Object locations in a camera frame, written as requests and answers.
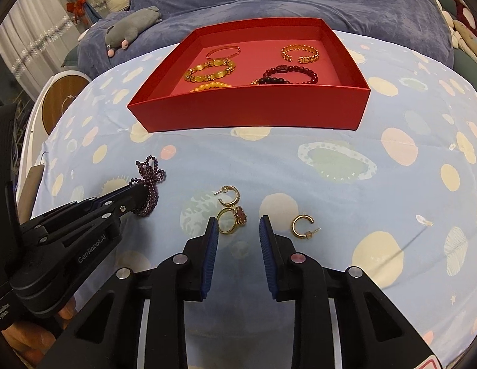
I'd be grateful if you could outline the gold ring with red stone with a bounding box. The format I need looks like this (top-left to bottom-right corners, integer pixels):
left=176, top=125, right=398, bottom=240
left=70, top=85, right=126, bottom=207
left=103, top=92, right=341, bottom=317
left=216, top=205, right=249, bottom=235

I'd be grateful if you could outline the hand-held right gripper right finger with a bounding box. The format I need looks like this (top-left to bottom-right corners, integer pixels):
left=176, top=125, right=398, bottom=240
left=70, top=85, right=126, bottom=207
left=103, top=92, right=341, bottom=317
left=259, top=214, right=439, bottom=369

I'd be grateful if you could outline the brown wooden board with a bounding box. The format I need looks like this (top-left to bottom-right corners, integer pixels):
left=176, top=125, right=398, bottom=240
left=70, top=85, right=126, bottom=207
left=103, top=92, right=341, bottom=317
left=15, top=165, right=45, bottom=216

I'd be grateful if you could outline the red ribbon bow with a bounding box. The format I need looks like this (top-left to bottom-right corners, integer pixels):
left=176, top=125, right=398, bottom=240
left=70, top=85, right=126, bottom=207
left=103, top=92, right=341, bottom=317
left=66, top=0, right=87, bottom=24

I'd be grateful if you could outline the rose gold bangle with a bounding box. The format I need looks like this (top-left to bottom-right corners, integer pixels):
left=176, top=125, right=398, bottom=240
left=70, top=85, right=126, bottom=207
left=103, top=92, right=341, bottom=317
left=206, top=45, right=241, bottom=60

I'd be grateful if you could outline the red cardboard box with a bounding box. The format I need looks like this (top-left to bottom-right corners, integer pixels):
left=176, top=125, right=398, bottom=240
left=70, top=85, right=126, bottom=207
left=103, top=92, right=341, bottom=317
left=127, top=17, right=372, bottom=133

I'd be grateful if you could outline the white sheer curtain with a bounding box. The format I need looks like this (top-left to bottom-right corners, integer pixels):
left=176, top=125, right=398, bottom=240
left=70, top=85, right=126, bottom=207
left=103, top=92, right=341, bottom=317
left=0, top=8, right=85, bottom=101

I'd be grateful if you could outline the gold hoop earring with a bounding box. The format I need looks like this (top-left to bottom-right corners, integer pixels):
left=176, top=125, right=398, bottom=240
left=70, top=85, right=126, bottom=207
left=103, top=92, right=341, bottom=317
left=214, top=184, right=240, bottom=206
left=291, top=215, right=322, bottom=241

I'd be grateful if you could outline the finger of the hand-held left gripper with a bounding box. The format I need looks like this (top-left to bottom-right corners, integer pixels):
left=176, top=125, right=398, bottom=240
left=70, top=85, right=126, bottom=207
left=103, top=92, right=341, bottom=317
left=21, top=196, right=147, bottom=256
left=18, top=184, right=149, bottom=235

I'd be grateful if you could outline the person's left hand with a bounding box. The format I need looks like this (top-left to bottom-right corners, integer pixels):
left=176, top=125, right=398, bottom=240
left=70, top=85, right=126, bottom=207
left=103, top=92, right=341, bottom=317
left=0, top=300, right=75, bottom=367

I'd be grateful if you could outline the yellow-green bead bracelet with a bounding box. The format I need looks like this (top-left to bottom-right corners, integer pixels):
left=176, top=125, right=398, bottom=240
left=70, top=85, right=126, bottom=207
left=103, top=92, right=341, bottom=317
left=183, top=58, right=237, bottom=84

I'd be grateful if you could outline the cream plush toy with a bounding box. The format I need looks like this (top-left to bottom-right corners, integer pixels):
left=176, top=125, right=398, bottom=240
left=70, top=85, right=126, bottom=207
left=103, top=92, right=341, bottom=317
left=435, top=0, right=460, bottom=49

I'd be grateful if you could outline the grey plush toy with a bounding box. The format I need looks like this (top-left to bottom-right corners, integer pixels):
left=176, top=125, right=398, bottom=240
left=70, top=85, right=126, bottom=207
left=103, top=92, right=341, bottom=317
left=105, top=6, right=163, bottom=56

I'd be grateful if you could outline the gold leaf bangle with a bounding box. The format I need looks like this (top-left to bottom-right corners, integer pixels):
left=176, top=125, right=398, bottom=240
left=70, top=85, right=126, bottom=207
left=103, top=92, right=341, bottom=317
left=281, top=44, right=321, bottom=65

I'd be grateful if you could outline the purple bead bracelet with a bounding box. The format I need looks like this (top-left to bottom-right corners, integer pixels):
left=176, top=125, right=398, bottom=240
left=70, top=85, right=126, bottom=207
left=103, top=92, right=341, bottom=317
left=128, top=155, right=168, bottom=219

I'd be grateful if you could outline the amber yellow bead bracelet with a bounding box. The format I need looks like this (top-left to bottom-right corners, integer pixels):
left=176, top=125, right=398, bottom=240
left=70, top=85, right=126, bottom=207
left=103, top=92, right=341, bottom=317
left=189, top=81, right=233, bottom=93

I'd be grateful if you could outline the red monkey plush toy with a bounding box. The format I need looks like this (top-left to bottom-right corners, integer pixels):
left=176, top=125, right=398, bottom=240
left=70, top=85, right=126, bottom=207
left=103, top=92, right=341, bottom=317
left=449, top=0, right=477, bottom=35

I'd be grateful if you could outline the round wooden disc white frame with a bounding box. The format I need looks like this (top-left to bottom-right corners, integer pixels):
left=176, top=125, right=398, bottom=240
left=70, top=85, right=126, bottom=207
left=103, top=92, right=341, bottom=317
left=15, top=70, right=94, bottom=208

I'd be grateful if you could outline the dark red bead bracelet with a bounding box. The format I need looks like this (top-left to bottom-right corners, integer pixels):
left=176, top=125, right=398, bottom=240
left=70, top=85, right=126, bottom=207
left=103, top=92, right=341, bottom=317
left=262, top=65, right=319, bottom=85

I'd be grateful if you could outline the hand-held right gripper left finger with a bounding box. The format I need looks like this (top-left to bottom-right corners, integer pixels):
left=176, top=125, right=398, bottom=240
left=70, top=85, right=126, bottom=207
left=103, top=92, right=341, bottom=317
left=42, top=215, right=220, bottom=369

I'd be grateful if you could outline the black and gold bead bracelet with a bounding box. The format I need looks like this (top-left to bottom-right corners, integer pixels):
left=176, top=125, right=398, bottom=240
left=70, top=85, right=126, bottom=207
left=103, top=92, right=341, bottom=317
left=249, top=77, right=308, bottom=87

